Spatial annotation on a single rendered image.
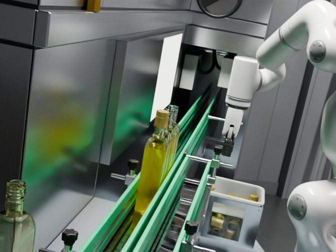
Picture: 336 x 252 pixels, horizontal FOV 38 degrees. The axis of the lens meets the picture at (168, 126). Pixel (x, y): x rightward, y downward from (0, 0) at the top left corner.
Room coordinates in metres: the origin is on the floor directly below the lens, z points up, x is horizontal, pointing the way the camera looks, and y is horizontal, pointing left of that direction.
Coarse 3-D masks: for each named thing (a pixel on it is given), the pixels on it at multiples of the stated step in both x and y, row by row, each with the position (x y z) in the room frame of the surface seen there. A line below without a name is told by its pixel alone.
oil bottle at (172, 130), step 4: (168, 128) 1.35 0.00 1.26; (172, 128) 1.36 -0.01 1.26; (172, 132) 1.35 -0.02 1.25; (172, 136) 1.34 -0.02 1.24; (172, 140) 1.34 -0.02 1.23; (172, 144) 1.34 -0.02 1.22; (172, 148) 1.36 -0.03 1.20; (172, 152) 1.37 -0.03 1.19; (168, 160) 1.34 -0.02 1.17; (168, 164) 1.34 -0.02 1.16; (168, 168) 1.35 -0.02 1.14
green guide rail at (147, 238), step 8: (184, 160) 1.47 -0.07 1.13; (184, 168) 1.47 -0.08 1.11; (176, 176) 1.32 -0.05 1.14; (184, 176) 1.52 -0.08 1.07; (176, 184) 1.33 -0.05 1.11; (168, 192) 1.19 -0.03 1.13; (176, 192) 1.37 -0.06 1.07; (168, 200) 1.21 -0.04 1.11; (160, 208) 1.09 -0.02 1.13; (168, 208) 1.24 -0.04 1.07; (152, 216) 1.04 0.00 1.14; (160, 216) 1.13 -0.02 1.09; (152, 224) 1.00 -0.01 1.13; (160, 224) 1.14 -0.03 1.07; (144, 232) 0.95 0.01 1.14; (152, 232) 1.05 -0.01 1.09; (144, 240) 0.93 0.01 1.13; (152, 240) 1.05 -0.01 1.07; (136, 248) 0.88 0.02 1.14; (144, 248) 0.97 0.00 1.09
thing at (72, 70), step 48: (0, 0) 0.83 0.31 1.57; (48, 0) 0.84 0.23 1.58; (144, 0) 1.51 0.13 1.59; (0, 48) 0.82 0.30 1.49; (48, 48) 0.87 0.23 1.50; (96, 48) 1.13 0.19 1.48; (0, 96) 0.82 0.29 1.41; (48, 96) 0.89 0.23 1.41; (96, 96) 1.18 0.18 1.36; (0, 144) 0.82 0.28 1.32; (48, 144) 0.91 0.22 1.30; (96, 144) 1.23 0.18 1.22; (144, 144) 1.88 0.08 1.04; (0, 192) 0.82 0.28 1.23; (48, 192) 0.94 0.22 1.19; (96, 192) 1.30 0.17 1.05; (48, 240) 0.98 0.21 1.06
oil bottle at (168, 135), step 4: (168, 132) 1.31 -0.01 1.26; (164, 136) 1.29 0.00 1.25; (168, 136) 1.29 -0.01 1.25; (168, 140) 1.29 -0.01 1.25; (168, 144) 1.28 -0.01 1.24; (168, 148) 1.29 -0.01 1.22; (168, 152) 1.30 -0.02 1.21; (168, 156) 1.32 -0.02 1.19; (164, 168) 1.29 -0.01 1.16; (164, 172) 1.29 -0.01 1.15; (164, 176) 1.31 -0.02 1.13
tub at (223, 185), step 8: (216, 176) 1.73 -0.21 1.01; (216, 184) 1.72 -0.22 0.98; (224, 184) 1.72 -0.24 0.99; (232, 184) 1.71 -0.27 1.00; (240, 184) 1.71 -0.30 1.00; (248, 184) 1.71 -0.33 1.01; (216, 192) 1.57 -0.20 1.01; (224, 192) 1.71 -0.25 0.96; (232, 192) 1.71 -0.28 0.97; (240, 192) 1.71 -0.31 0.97; (248, 192) 1.70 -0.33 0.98; (256, 192) 1.70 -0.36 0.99; (240, 200) 1.55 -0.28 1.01; (248, 200) 1.55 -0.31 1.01
